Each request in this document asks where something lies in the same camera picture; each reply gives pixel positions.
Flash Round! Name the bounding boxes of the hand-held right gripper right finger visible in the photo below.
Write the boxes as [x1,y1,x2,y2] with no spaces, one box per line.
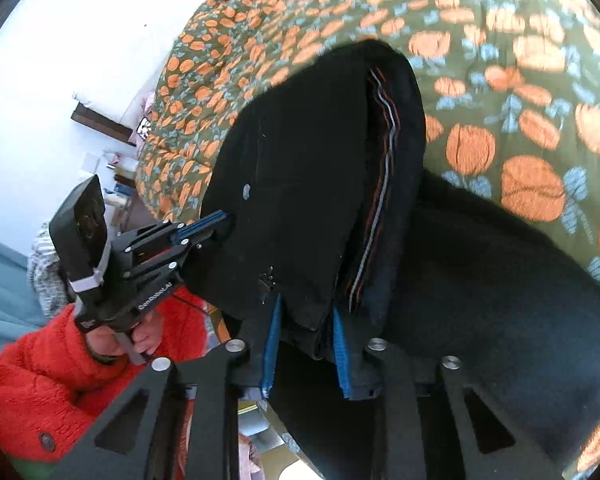
[331,306,566,480]

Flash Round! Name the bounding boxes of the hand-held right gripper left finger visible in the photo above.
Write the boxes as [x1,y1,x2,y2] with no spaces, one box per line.
[55,292,283,480]

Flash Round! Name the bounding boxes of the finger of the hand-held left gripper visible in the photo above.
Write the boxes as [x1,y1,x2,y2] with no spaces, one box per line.
[127,234,220,288]
[117,209,233,261]

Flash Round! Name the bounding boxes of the black pants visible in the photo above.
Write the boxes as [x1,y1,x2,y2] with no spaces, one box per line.
[182,39,600,480]

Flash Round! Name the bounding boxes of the person's left hand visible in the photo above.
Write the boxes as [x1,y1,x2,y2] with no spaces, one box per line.
[82,307,170,367]

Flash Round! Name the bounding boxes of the grey knitted cloth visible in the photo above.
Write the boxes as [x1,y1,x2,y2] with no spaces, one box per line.
[27,221,79,319]

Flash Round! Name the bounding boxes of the grey-blue cloth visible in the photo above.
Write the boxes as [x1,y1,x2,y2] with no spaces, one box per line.
[237,400,284,449]

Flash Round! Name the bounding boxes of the teal sheet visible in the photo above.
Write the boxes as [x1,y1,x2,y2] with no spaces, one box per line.
[0,231,47,357]

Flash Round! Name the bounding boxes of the dark wooden ledge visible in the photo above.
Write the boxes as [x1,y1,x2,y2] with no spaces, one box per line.
[71,101,136,147]

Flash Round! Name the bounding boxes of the red fleece jacket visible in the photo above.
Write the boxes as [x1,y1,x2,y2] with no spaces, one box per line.
[0,285,216,480]

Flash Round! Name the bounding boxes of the green floral blanket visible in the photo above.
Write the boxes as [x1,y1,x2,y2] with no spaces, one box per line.
[132,0,600,476]

